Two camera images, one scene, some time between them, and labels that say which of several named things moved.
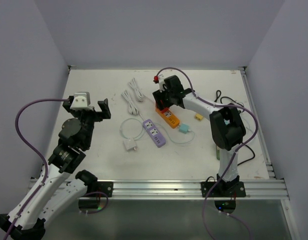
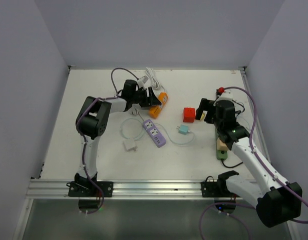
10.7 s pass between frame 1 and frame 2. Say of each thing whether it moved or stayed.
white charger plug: stayed
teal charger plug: stayed
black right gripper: moved
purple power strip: stayed
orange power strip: moved
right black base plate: stayed
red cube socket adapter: moved
